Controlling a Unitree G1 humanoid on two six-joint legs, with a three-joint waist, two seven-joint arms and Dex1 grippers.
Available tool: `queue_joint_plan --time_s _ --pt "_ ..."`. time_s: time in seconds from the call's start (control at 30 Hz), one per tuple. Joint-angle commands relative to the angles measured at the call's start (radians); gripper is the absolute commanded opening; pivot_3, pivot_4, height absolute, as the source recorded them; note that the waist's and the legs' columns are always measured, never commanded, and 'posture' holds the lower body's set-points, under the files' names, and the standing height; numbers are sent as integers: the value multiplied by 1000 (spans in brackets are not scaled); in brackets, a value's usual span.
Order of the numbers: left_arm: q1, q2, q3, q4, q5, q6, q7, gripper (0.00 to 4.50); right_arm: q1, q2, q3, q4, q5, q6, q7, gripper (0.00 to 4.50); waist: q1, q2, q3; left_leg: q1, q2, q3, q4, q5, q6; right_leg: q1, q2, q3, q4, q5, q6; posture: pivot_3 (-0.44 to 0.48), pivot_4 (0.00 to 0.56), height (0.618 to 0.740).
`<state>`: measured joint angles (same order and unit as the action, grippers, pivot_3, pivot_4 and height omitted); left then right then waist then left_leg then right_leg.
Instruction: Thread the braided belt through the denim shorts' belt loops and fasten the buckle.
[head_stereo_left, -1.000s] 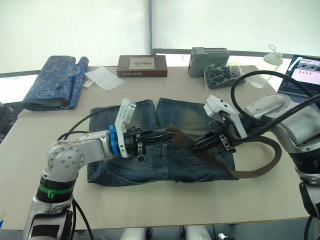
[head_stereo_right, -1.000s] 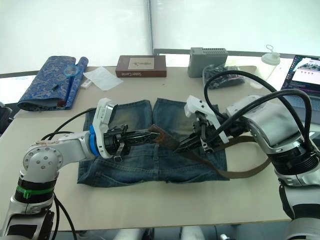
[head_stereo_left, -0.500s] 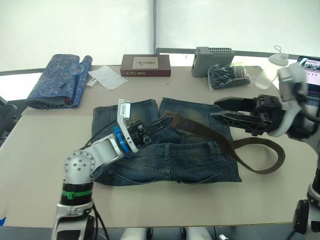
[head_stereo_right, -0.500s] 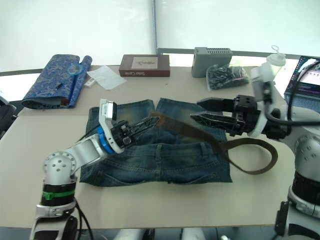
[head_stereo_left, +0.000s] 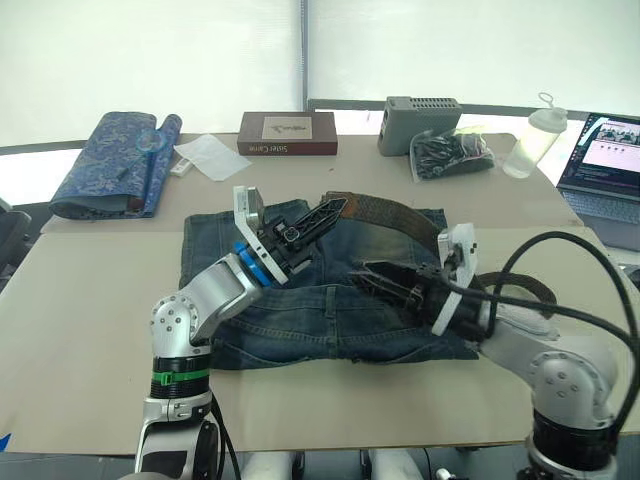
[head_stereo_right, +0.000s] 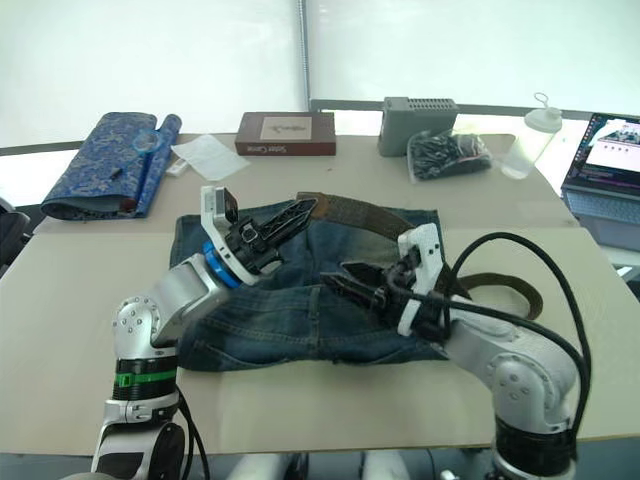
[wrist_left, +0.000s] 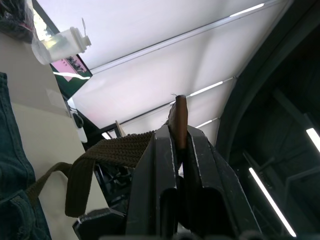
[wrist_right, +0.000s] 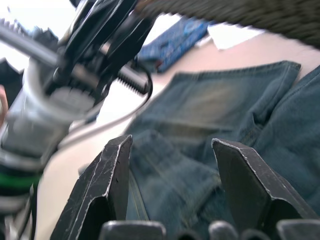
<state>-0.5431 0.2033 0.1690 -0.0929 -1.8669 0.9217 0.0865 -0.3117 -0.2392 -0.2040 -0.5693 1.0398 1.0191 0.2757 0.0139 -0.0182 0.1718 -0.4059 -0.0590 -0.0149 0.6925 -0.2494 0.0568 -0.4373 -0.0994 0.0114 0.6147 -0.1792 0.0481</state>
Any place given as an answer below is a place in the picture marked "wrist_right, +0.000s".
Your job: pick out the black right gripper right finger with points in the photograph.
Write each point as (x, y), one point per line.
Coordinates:
(240, 180)

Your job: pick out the dark braided belt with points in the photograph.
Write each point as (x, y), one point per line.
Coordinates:
(237, 15)

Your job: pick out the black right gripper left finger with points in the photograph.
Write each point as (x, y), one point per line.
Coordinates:
(100, 175)

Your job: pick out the blue denim shorts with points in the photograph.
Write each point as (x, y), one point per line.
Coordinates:
(200, 105)

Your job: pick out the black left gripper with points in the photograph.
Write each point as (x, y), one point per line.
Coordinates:
(87, 57)

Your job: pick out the dark grey metal bar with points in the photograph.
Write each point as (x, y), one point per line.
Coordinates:
(27, 47)

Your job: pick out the white paper sheet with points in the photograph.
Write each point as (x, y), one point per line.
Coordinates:
(232, 36)

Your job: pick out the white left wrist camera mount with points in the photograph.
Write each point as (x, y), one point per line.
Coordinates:
(33, 77)

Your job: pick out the blue printed package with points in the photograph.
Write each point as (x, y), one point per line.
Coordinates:
(175, 42)

